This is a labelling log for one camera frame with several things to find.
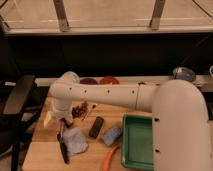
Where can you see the orange carrot toy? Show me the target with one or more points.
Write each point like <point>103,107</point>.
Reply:
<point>108,158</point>

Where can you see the green tray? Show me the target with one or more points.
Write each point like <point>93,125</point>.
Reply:
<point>137,145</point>

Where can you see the metal bowl on shelf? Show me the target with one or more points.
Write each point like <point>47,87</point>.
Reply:
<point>184,73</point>

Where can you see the light blue cloth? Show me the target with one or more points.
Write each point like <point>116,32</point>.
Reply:
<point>75,141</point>

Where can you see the black chair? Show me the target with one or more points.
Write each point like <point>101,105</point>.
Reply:
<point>19,107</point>

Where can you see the orange bowl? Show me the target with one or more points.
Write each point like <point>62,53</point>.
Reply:
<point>109,80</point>

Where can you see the purple bowl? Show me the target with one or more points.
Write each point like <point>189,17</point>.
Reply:
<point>89,81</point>

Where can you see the black rectangular block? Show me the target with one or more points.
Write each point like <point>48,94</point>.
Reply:
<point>96,127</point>

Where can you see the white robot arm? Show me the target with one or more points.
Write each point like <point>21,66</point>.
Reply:
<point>181,137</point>

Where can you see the small spoon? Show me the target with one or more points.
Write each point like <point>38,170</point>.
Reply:
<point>92,108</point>

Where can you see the blue sponge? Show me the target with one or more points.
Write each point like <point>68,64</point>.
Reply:
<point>111,135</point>

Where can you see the bunch of dark grapes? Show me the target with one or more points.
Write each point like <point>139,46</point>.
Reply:
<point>80,110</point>

